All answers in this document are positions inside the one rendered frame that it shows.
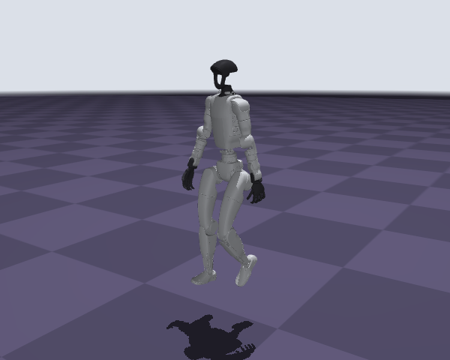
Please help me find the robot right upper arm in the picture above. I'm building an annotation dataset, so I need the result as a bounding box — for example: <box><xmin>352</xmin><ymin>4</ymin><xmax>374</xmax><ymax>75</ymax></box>
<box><xmin>196</xmin><ymin>96</ymin><xmax>213</xmax><ymax>140</ymax></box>

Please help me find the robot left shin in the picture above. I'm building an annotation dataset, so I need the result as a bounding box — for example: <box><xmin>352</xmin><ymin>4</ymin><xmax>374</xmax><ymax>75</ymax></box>
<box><xmin>218</xmin><ymin>228</ymin><xmax>250</xmax><ymax>268</ymax></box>

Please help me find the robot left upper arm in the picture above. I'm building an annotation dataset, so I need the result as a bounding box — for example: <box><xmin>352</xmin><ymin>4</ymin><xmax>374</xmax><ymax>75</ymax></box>
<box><xmin>231</xmin><ymin>98</ymin><xmax>252</xmax><ymax>149</ymax></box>

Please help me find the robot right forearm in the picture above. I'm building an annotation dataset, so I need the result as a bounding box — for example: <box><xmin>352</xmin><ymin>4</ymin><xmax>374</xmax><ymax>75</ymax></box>
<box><xmin>188</xmin><ymin>133</ymin><xmax>207</xmax><ymax>167</ymax></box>

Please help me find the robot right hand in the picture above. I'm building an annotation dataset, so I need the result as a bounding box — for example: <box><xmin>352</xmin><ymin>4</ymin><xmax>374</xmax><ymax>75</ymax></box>
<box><xmin>181</xmin><ymin>157</ymin><xmax>197</xmax><ymax>191</ymax></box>

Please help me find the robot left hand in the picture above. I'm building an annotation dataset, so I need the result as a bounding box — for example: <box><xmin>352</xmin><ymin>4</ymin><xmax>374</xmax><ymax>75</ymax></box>
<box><xmin>247</xmin><ymin>173</ymin><xmax>266</xmax><ymax>204</ymax></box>

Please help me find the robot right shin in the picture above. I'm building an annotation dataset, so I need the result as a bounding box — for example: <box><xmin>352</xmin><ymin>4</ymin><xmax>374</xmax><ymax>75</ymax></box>
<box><xmin>199</xmin><ymin>226</ymin><xmax>217</xmax><ymax>275</ymax></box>

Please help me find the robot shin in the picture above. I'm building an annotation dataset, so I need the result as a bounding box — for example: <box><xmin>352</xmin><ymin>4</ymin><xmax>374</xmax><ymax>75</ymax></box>
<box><xmin>218</xmin><ymin>228</ymin><xmax>250</xmax><ymax>268</ymax></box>
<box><xmin>199</xmin><ymin>226</ymin><xmax>217</xmax><ymax>275</ymax></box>

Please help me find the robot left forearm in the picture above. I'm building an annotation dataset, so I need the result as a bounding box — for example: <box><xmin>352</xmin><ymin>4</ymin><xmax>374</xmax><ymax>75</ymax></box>
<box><xmin>244</xmin><ymin>136</ymin><xmax>262</xmax><ymax>181</ymax></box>

